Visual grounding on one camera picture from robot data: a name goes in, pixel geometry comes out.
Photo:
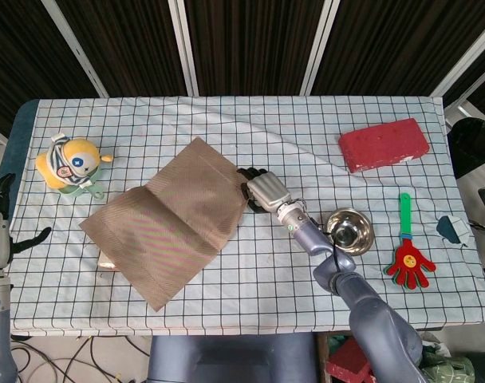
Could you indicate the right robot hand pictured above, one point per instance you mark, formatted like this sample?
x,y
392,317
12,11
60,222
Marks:
x,y
268,189

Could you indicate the brown woven placemat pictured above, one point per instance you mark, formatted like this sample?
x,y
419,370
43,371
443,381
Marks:
x,y
166,219

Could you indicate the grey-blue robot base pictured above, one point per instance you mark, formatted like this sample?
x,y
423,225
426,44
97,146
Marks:
x,y
226,359

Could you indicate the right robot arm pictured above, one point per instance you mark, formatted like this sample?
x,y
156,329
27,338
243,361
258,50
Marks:
x,y
378,319

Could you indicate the stainless steel bowl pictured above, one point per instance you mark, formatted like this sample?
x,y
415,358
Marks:
x,y
354,231

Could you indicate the red green hand clapper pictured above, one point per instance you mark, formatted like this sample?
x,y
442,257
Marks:
x,y
410,263

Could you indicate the white checkered tablecloth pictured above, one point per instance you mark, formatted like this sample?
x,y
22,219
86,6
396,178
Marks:
x,y
226,119

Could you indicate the milk tea bottle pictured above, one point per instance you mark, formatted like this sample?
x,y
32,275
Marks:
x,y
106,263

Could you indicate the yellow plush toy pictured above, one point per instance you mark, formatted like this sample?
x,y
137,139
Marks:
x,y
79,151

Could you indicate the red brick with white chips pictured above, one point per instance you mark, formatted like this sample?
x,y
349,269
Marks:
x,y
382,143

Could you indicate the dark slatted partition panel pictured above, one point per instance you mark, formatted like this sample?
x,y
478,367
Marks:
x,y
127,48
250,48
386,48
19,60
482,68

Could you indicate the black plastic bag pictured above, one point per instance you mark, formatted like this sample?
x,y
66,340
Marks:
x,y
474,147

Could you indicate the green patterned cushion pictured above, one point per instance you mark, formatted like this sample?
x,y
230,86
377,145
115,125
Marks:
x,y
450,369

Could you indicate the white partition post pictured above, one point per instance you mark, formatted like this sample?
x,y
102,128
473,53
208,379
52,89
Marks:
x,y
182,48
462,60
75,48
320,48

